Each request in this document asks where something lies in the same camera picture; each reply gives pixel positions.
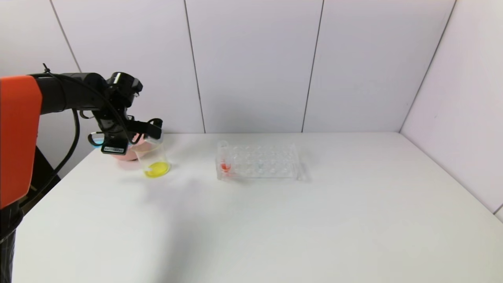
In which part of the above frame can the test tube with blue pigment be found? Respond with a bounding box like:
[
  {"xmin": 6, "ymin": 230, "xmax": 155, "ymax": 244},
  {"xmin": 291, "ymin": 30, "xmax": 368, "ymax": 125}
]
[{"xmin": 92, "ymin": 132, "xmax": 158, "ymax": 148}]

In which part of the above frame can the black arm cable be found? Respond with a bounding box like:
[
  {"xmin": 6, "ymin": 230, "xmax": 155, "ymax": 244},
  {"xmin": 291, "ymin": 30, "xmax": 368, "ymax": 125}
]
[{"xmin": 18, "ymin": 108, "xmax": 81, "ymax": 207}]

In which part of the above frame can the clear glass beaker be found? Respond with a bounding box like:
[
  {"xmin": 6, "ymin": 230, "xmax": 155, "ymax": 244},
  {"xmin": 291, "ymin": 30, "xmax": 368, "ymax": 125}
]
[{"xmin": 133, "ymin": 136, "xmax": 171, "ymax": 178}]

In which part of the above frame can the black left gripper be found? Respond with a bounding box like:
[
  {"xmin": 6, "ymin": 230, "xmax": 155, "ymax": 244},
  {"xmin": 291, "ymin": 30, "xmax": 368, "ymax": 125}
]
[{"xmin": 100, "ymin": 126, "xmax": 129, "ymax": 155}]

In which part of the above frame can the pink bowl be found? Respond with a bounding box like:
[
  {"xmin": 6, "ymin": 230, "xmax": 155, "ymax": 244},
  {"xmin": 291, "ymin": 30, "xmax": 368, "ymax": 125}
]
[{"xmin": 112, "ymin": 133, "xmax": 156, "ymax": 162}]

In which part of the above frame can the dark furniture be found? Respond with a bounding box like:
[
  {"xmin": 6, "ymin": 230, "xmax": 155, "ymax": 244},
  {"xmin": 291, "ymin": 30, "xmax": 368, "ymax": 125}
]
[{"xmin": 29, "ymin": 145, "xmax": 62, "ymax": 197}]

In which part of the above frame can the clear acrylic test tube rack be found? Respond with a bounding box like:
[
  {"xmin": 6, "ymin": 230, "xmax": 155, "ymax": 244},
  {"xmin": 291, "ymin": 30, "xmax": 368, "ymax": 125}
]
[{"xmin": 215, "ymin": 141, "xmax": 302, "ymax": 180}]

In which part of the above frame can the test tube with red pigment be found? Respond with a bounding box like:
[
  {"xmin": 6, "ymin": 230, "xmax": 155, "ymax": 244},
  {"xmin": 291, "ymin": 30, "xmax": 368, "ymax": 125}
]
[{"xmin": 217, "ymin": 140, "xmax": 231, "ymax": 173}]

